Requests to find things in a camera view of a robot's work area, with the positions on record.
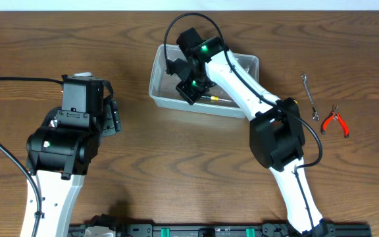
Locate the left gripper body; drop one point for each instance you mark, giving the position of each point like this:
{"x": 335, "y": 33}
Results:
{"x": 112, "y": 117}

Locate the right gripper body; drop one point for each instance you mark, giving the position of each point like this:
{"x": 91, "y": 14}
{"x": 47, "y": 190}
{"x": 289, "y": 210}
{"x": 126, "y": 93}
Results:
{"x": 193, "y": 88}

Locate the slim black yellow screwdriver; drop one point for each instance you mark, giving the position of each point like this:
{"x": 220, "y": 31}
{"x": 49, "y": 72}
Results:
{"x": 215, "y": 98}

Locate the clear plastic container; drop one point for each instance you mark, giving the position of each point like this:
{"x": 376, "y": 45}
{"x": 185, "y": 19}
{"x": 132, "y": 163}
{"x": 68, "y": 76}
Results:
{"x": 162, "y": 90}

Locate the silver combination wrench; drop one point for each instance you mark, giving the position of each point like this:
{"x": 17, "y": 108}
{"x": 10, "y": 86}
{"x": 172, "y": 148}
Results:
{"x": 305, "y": 81}

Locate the red handled pliers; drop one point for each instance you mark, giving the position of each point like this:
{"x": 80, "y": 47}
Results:
{"x": 335, "y": 115}

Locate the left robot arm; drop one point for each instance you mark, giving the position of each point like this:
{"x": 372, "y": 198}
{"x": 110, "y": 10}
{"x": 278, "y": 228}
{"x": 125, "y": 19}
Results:
{"x": 59, "y": 154}

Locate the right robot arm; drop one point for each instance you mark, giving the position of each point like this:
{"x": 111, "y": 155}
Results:
{"x": 276, "y": 129}

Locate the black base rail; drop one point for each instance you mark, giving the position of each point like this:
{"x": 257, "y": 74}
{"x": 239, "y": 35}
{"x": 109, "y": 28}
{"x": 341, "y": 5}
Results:
{"x": 104, "y": 225}

